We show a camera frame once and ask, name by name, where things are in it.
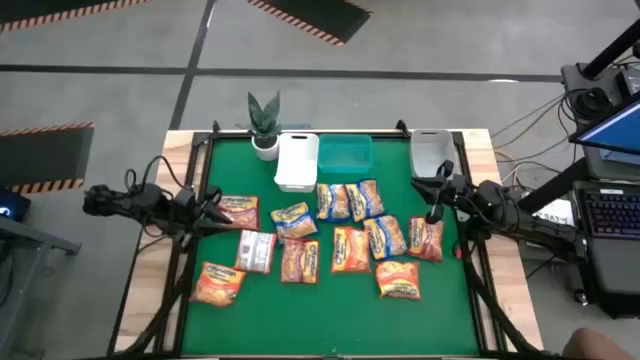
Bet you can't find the black stand strut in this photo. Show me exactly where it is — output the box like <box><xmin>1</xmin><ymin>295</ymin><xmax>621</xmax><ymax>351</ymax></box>
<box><xmin>517</xmin><ymin>157</ymin><xmax>591</xmax><ymax>214</ymax></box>

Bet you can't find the white paper sign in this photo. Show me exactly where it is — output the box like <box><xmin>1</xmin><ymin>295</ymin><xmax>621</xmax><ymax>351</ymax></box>
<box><xmin>530</xmin><ymin>198</ymin><xmax>576</xmax><ymax>227</ymax></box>

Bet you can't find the black device with blue light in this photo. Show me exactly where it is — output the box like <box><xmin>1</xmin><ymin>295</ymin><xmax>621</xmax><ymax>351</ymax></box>
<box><xmin>0</xmin><ymin>187</ymin><xmax>32</xmax><ymax>224</ymax></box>

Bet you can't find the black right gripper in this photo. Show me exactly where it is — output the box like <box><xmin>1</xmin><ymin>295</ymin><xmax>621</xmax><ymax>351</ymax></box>
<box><xmin>410</xmin><ymin>159</ymin><xmax>482</xmax><ymax>225</ymax></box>

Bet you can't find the black stand pole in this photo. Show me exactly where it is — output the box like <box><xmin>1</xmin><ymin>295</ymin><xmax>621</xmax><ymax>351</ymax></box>
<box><xmin>582</xmin><ymin>19</ymin><xmax>640</xmax><ymax>80</ymax></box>

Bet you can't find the black metal table frame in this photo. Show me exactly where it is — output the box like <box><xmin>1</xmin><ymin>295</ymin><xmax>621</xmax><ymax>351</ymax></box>
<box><xmin>107</xmin><ymin>118</ymin><xmax>544</xmax><ymax>360</ymax></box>

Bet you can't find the coiled black cable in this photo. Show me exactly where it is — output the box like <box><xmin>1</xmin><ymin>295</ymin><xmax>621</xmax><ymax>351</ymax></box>
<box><xmin>572</xmin><ymin>87</ymin><xmax>614</xmax><ymax>121</ymax></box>

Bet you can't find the grey plastic bin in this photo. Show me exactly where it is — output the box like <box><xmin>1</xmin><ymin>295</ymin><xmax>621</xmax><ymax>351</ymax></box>
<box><xmin>408</xmin><ymin>128</ymin><xmax>459</xmax><ymax>180</ymax></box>

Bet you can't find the red Maruchan noodle packet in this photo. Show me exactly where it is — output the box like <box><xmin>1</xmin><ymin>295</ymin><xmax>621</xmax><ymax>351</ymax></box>
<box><xmin>279</xmin><ymin>237</ymin><xmax>321</xmax><ymax>286</ymax></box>
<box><xmin>217</xmin><ymin>194</ymin><xmax>261</xmax><ymax>232</ymax></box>
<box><xmin>234</xmin><ymin>229</ymin><xmax>278</xmax><ymax>275</ymax></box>

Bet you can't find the blue Maruchan noodle packet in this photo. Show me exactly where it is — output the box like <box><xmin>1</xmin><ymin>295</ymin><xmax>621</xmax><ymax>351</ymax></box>
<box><xmin>344</xmin><ymin>178</ymin><xmax>386</xmax><ymax>223</ymax></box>
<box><xmin>269</xmin><ymin>200</ymin><xmax>320</xmax><ymax>242</ymax></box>
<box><xmin>315</xmin><ymin>182</ymin><xmax>352</xmax><ymax>223</ymax></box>
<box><xmin>362</xmin><ymin>214</ymin><xmax>409</xmax><ymax>262</ymax></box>

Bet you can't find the black hazard-striped floor mat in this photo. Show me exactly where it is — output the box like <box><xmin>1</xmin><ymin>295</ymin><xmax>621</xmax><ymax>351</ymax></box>
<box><xmin>244</xmin><ymin>0</ymin><xmax>374</xmax><ymax>49</ymax></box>
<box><xmin>0</xmin><ymin>0</ymin><xmax>154</xmax><ymax>34</ymax></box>
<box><xmin>0</xmin><ymin>121</ymin><xmax>96</xmax><ymax>196</ymax></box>

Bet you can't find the teal plastic bin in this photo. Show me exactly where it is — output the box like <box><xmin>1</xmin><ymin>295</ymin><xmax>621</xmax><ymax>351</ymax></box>
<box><xmin>317</xmin><ymin>133</ymin><xmax>374</xmax><ymax>176</ymax></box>

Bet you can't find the white plastic bin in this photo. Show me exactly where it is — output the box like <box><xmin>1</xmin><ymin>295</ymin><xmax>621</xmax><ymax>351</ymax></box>
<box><xmin>273</xmin><ymin>131</ymin><xmax>321</xmax><ymax>194</ymax></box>

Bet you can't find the person's knee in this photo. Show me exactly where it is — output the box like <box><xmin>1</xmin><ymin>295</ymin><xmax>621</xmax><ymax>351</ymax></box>
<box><xmin>562</xmin><ymin>327</ymin><xmax>624</xmax><ymax>360</ymax></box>

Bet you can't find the black laptop with lit keyboard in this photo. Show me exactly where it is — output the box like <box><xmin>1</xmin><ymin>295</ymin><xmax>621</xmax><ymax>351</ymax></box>
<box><xmin>572</xmin><ymin>178</ymin><xmax>640</xmax><ymax>297</ymax></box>

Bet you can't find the grey equipment shelf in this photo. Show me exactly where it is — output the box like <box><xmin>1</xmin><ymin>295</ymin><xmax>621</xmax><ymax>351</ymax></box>
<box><xmin>559</xmin><ymin>62</ymin><xmax>632</xmax><ymax>126</ymax></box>

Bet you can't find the grey metal desk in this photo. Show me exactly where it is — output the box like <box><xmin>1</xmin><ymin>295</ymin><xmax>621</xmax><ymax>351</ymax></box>
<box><xmin>0</xmin><ymin>214</ymin><xmax>83</xmax><ymax>360</ymax></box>

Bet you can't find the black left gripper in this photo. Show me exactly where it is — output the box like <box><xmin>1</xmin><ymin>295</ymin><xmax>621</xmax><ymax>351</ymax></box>
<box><xmin>174</xmin><ymin>184</ymin><xmax>235</xmax><ymax>237</ymax></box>

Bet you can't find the snake plant in white pot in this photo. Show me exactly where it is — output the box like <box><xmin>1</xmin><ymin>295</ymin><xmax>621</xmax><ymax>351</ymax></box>
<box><xmin>246</xmin><ymin>89</ymin><xmax>282</xmax><ymax>162</ymax></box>

